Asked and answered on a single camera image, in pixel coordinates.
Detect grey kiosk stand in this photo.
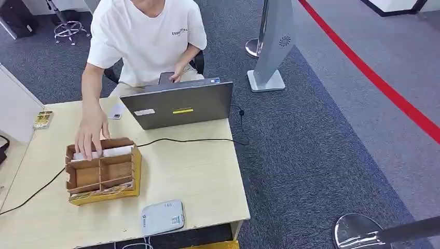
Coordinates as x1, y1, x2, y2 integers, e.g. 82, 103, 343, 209
246, 0, 296, 93

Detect yellow box under desk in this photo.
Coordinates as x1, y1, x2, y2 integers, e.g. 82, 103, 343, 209
180, 240, 240, 249

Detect white cable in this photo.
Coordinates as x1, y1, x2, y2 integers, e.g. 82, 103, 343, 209
115, 236, 154, 249

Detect person's left hand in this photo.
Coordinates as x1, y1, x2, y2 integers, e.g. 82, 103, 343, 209
169, 62, 186, 83

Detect person's hand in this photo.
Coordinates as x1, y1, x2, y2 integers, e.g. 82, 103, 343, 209
169, 62, 186, 83
74, 103, 111, 161

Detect white card with dark mark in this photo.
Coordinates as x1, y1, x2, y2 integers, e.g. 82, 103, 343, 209
107, 103, 127, 120

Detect black cable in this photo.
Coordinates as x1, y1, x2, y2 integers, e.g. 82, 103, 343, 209
0, 104, 249, 216

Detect white card reader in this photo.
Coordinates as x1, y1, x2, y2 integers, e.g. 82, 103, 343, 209
141, 199, 186, 237

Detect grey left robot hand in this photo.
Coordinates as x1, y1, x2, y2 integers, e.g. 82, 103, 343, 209
0, 135, 10, 165

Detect printed card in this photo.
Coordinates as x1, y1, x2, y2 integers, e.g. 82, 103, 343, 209
33, 110, 54, 130

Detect chrome stool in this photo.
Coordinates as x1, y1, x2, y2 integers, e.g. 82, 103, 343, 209
46, 0, 91, 46

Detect white platform with black edge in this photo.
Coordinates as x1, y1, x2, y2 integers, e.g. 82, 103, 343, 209
361, 0, 429, 17

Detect black office chair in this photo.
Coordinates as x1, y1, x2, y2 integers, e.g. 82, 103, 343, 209
103, 49, 205, 85

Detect white partition panel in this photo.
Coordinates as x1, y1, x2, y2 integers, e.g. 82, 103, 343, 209
0, 63, 45, 143

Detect wooden compartment box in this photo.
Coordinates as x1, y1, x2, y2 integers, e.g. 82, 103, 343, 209
65, 137, 142, 206

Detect black smartphone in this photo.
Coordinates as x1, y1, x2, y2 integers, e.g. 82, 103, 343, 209
158, 71, 176, 85

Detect person's right hand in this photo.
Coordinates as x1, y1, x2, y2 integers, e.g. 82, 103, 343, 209
74, 103, 111, 161

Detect black case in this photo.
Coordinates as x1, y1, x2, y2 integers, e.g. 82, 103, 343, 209
0, 0, 38, 38

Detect grey laptop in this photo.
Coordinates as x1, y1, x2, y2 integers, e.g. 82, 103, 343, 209
120, 77, 235, 131

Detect person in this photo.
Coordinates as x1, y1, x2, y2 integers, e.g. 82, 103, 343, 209
74, 0, 208, 161

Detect white card stack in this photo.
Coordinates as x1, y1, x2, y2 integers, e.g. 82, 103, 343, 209
102, 145, 134, 158
71, 151, 100, 162

